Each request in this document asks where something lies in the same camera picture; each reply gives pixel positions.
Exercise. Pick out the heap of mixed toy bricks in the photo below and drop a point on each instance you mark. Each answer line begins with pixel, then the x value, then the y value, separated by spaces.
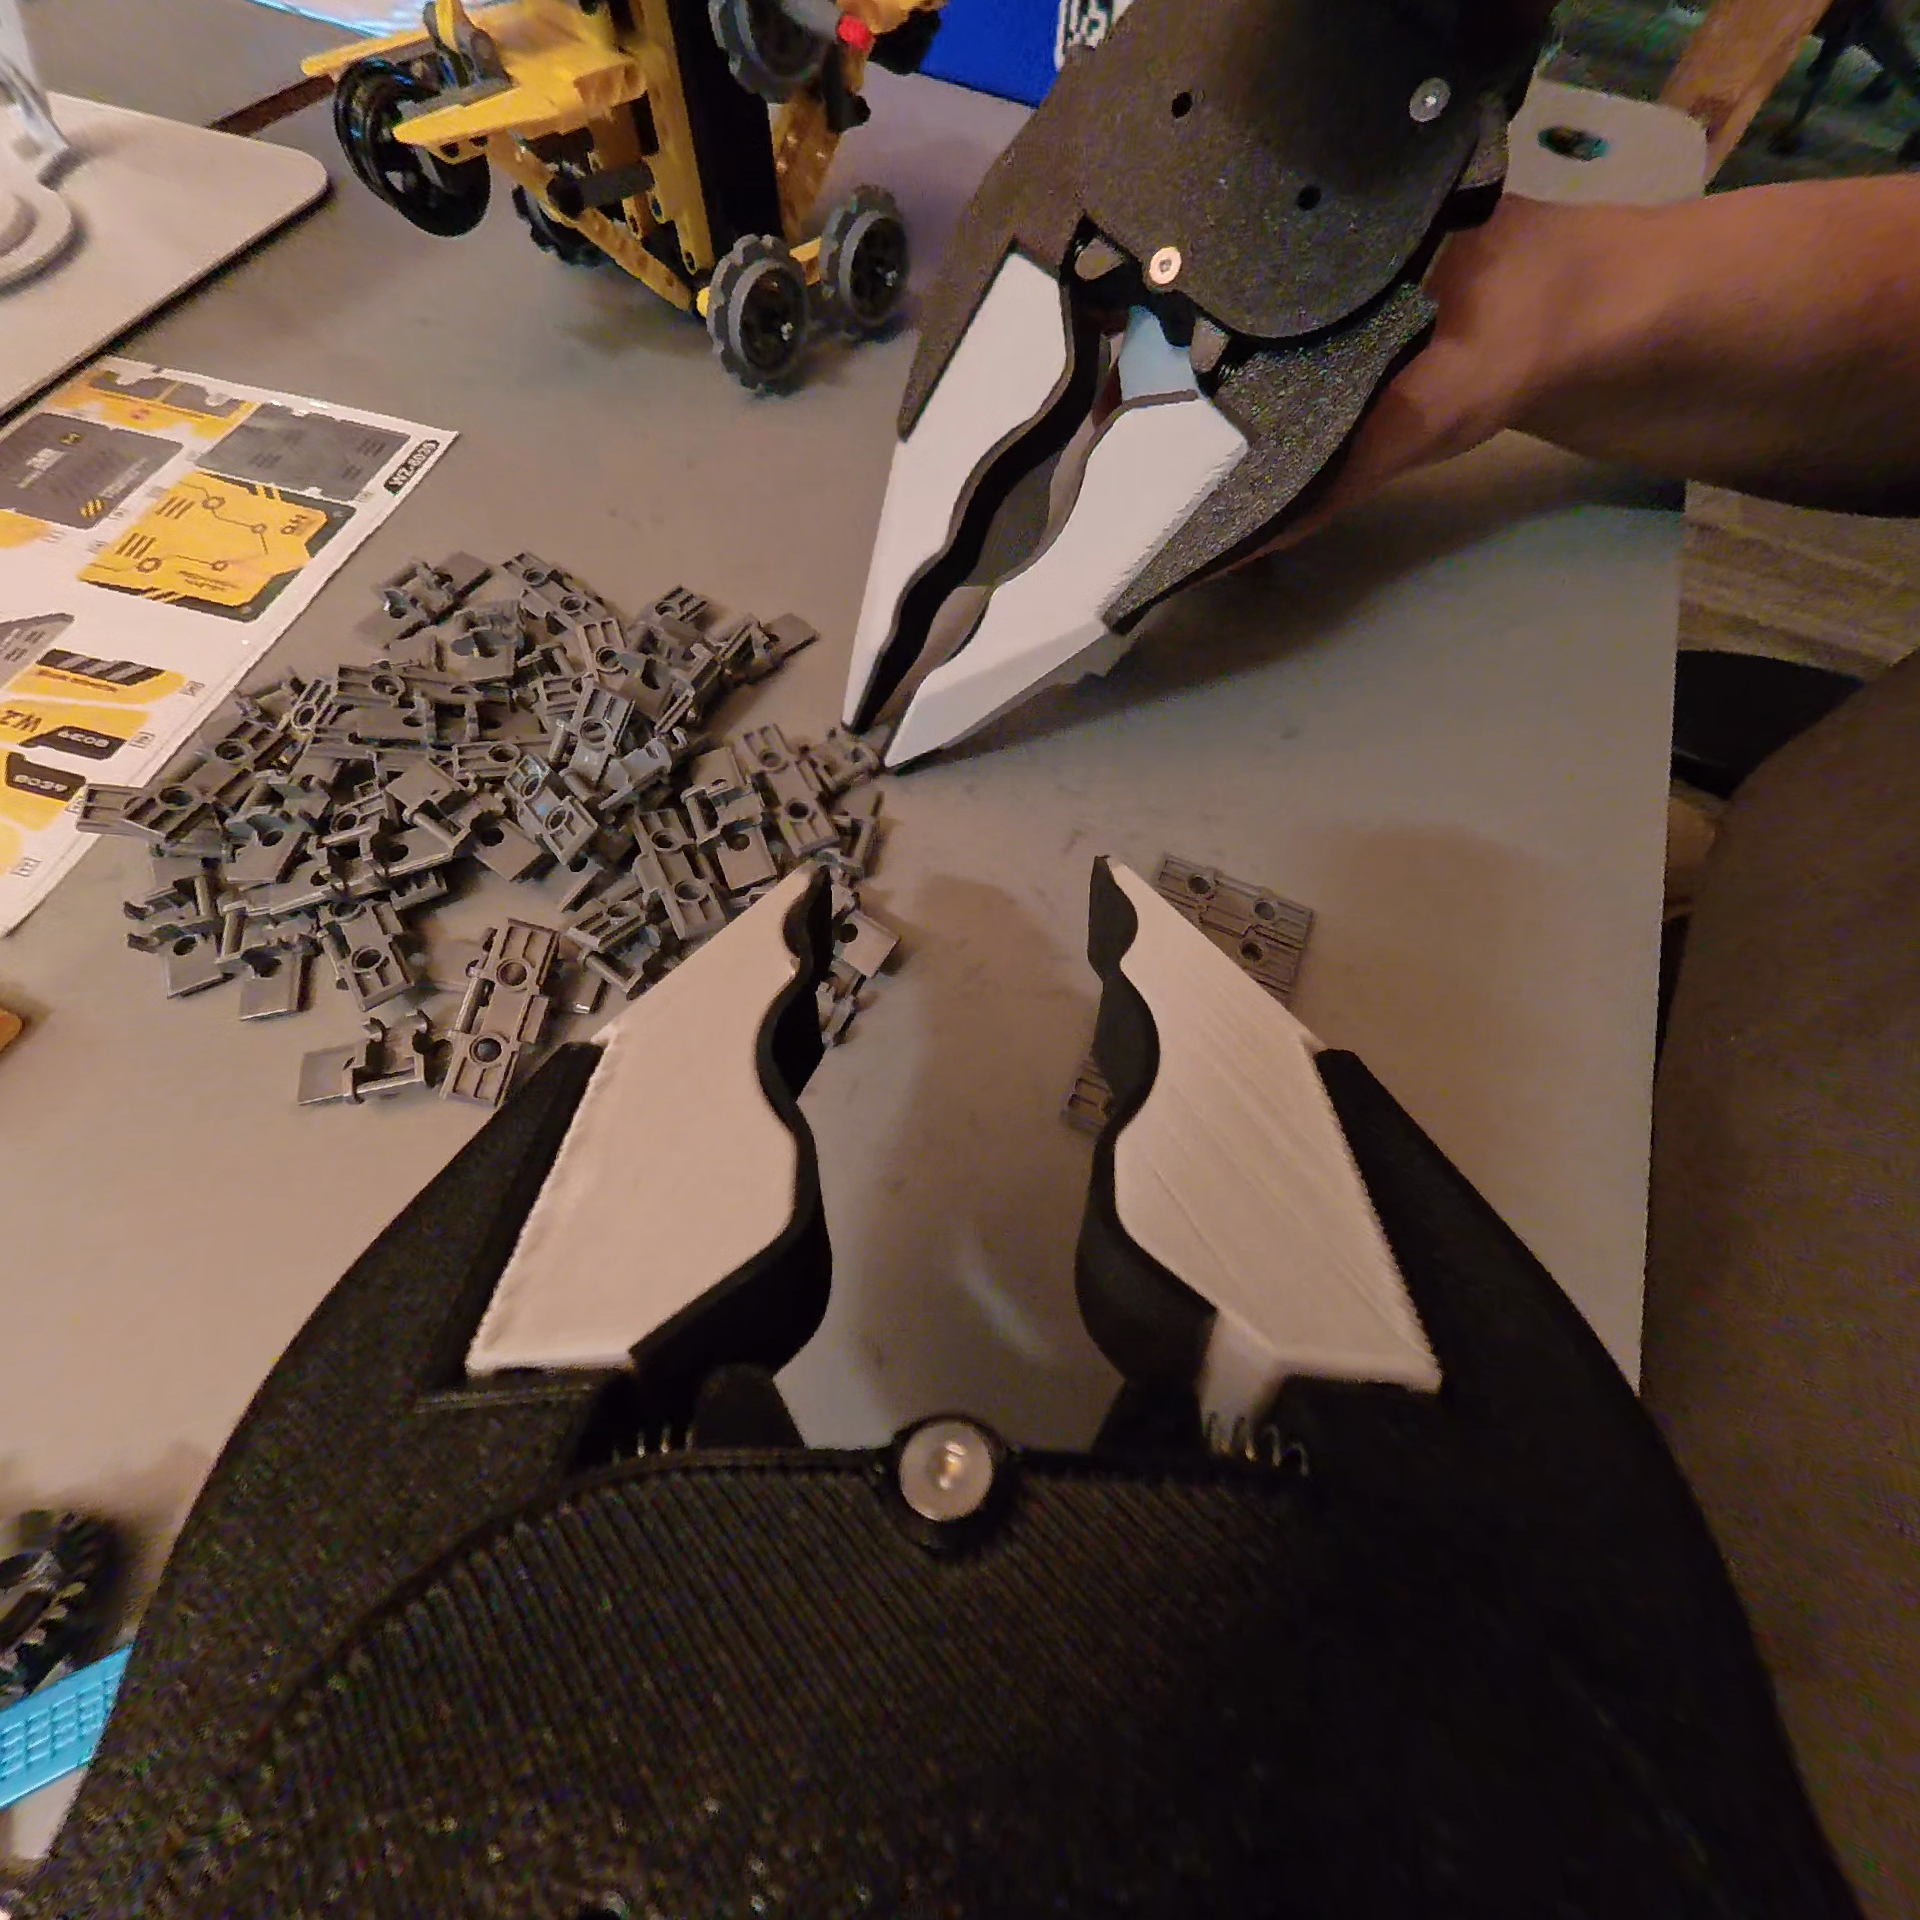
pixel 59 1590

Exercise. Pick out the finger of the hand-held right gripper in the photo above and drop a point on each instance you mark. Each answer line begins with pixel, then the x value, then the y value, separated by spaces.
pixel 1109 524
pixel 974 390

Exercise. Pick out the wooden post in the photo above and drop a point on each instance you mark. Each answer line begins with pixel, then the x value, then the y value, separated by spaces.
pixel 1746 61

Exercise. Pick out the yellow black toy brick vehicle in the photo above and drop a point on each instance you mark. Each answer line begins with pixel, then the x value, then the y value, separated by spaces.
pixel 646 182

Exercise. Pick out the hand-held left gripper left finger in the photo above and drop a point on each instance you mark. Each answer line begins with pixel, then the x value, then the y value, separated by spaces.
pixel 674 1201

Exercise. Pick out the person's right forearm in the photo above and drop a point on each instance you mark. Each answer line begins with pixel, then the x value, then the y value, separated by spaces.
pixel 1770 359

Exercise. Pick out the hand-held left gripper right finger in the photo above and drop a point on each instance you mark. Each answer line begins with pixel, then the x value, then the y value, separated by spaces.
pixel 1261 1184

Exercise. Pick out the assembled grey track strip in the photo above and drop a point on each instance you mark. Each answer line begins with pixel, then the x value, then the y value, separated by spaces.
pixel 1243 921

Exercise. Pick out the yellow grey sticker sheet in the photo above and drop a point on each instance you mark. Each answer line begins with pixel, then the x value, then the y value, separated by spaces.
pixel 225 557

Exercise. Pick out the pile of grey track links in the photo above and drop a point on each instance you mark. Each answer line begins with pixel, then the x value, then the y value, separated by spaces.
pixel 450 780

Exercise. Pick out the white printed paper sheet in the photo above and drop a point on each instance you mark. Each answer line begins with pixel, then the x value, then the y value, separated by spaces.
pixel 345 12

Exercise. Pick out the blue plastic bin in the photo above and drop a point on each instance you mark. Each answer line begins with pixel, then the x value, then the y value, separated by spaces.
pixel 990 45

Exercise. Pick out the person's right hand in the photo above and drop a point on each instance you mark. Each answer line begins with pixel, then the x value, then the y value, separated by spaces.
pixel 1501 345

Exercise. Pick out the white desk lamp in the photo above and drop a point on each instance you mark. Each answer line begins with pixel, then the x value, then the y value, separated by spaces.
pixel 182 225

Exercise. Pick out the yellow brick panel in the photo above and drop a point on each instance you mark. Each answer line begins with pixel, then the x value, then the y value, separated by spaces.
pixel 11 1028

